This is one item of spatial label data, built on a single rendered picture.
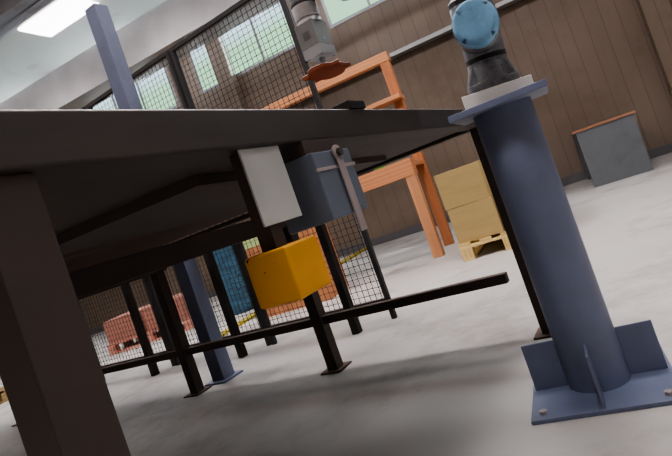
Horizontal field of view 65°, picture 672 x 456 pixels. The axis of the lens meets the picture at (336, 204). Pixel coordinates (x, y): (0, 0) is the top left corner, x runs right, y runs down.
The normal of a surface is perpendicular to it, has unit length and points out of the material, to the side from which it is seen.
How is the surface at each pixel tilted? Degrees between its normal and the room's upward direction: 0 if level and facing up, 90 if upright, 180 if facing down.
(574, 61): 90
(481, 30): 99
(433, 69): 90
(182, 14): 90
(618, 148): 90
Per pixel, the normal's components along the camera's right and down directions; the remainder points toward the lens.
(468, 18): -0.28, 0.25
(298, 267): 0.81, -0.29
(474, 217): -0.45, 0.14
